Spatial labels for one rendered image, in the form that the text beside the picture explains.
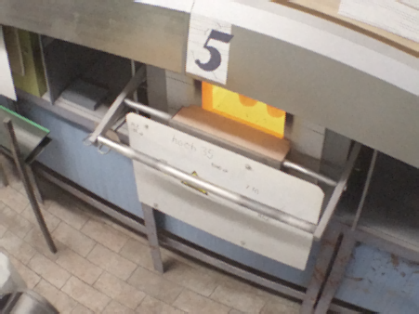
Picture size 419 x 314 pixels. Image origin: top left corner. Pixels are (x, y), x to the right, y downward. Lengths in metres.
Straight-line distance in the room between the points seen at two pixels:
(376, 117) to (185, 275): 1.75
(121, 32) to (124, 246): 1.67
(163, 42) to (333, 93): 0.37
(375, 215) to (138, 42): 0.97
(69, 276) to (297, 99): 1.84
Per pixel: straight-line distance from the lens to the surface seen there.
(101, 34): 1.26
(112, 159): 2.27
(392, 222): 1.80
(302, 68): 1.04
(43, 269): 2.74
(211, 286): 2.59
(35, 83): 2.21
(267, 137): 1.56
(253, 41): 1.06
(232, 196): 1.46
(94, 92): 2.15
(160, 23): 1.15
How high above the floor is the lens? 2.23
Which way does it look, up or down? 46 degrees down
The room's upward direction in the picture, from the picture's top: 1 degrees counter-clockwise
